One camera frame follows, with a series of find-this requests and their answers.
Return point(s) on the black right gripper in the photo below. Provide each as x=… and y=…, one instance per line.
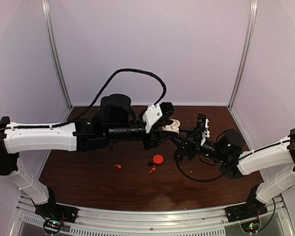
x=191, y=146

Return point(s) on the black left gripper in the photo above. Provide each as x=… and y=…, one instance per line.
x=153, y=139

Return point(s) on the white charging case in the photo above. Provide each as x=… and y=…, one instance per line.
x=173, y=127

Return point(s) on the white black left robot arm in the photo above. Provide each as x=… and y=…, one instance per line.
x=114, y=122

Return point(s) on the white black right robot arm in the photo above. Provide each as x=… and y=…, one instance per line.
x=236, y=163

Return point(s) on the red round charging case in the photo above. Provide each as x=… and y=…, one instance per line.
x=158, y=159

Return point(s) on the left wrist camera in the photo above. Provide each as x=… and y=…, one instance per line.
x=155, y=112

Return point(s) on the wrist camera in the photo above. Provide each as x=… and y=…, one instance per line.
x=155, y=112
x=202, y=125

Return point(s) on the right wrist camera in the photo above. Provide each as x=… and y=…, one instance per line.
x=202, y=125

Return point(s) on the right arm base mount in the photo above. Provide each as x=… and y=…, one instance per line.
x=248, y=215

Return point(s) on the aluminium front rail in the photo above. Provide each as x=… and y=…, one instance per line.
x=210, y=221

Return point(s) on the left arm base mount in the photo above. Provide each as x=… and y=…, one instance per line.
x=55, y=216

